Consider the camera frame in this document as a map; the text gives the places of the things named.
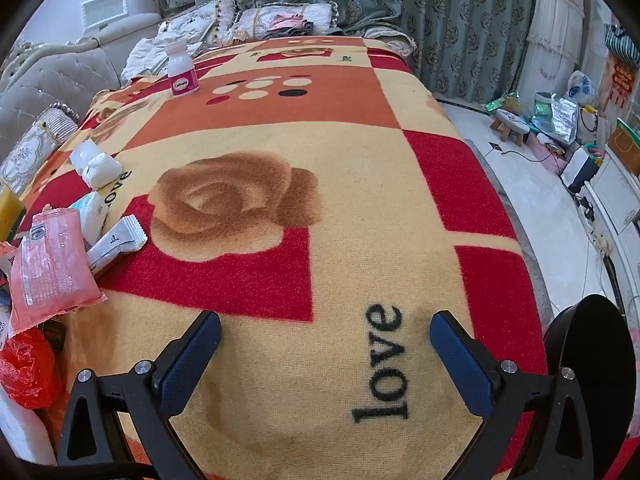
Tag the pink plastic packet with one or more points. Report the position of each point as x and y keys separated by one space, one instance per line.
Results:
x=55 y=270

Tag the lace covered air conditioner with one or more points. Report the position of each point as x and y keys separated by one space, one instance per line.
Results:
x=555 y=35

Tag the printed rose blanket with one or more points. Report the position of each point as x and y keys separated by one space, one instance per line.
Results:
x=320 y=285

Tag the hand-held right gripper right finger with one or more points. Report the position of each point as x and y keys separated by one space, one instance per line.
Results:
x=460 y=365

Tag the dark small packet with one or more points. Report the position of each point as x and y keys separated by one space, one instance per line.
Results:
x=54 y=335

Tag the grey tufted sofa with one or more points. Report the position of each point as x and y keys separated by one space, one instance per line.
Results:
x=75 y=70

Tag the white plastic bag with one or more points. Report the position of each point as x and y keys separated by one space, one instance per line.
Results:
x=580 y=87

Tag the white crumpled cloth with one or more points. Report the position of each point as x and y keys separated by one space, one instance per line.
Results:
x=145 y=55

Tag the white blue tissue pack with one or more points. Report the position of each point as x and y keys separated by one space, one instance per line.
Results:
x=92 y=212

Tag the white shopping bag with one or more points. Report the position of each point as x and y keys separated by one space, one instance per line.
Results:
x=592 y=125

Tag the white bottle pink label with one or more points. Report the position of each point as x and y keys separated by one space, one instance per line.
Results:
x=182 y=72

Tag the silver foil bag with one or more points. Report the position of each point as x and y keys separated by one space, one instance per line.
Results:
x=562 y=117

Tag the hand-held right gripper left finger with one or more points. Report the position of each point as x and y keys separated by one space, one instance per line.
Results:
x=192 y=360

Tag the embroidered frilled cushion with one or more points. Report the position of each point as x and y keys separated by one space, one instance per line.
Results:
x=255 y=22

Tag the orange paper bag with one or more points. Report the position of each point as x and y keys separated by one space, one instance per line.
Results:
x=625 y=145

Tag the small wooden stool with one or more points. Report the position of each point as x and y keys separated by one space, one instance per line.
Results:
x=512 y=124

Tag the striped tote bag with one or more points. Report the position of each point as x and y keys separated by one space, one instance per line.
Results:
x=622 y=45

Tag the red plastic bag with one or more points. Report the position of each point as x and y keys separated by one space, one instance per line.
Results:
x=27 y=370

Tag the green foil wrapper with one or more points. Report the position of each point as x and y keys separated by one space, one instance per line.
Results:
x=500 y=102

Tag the embroidered bolster pillow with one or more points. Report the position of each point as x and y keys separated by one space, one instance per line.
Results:
x=30 y=150

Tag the orange white sachet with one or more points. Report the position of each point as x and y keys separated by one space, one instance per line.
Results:
x=4 y=255

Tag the folded clothes pile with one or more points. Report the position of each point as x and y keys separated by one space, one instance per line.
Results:
x=287 y=24

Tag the crumpled white tissue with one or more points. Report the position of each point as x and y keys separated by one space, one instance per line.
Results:
x=100 y=167

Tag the white foam block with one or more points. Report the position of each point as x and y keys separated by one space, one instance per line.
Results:
x=22 y=435

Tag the red wall hanging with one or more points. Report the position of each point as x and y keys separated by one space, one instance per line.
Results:
x=620 y=82

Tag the green patterned curtain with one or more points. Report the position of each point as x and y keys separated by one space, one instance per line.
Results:
x=450 y=35

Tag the white cabinet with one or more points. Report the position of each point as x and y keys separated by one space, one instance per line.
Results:
x=612 y=195

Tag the embroidered beaded cushion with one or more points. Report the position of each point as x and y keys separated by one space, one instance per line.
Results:
x=195 y=22

